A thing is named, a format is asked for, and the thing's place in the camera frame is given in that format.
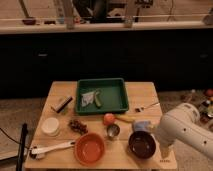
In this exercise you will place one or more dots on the dark purple bowl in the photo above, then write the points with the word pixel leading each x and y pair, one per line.
pixel 142 144

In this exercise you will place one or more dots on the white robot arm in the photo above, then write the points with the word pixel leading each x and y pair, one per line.
pixel 179 123

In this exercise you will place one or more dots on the green plastic tray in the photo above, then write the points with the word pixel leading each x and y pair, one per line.
pixel 113 96

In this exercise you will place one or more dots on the green pepper piece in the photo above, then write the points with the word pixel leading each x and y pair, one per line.
pixel 97 100

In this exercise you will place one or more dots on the orange fruit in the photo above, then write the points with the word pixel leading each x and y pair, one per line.
pixel 108 119

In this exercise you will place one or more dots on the yellow banana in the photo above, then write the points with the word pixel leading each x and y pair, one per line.
pixel 125 118

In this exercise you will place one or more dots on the wooden folding table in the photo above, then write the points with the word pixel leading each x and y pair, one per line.
pixel 117 155

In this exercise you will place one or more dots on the metal fork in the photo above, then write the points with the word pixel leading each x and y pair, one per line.
pixel 140 109

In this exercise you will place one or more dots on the small metal cup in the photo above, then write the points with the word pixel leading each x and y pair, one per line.
pixel 113 130

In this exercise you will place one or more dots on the brown grape cluster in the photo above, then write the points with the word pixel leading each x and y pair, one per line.
pixel 77 126

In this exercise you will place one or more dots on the dark rectangular block eraser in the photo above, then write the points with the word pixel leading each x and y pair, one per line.
pixel 60 105

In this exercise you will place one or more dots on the blue sponge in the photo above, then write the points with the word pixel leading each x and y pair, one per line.
pixel 146 126

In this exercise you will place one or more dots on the orange bowl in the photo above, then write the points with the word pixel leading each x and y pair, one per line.
pixel 89 149

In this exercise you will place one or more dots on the white round lid container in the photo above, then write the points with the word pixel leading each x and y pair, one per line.
pixel 50 126

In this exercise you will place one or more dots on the black stand pole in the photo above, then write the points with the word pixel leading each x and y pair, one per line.
pixel 22 147

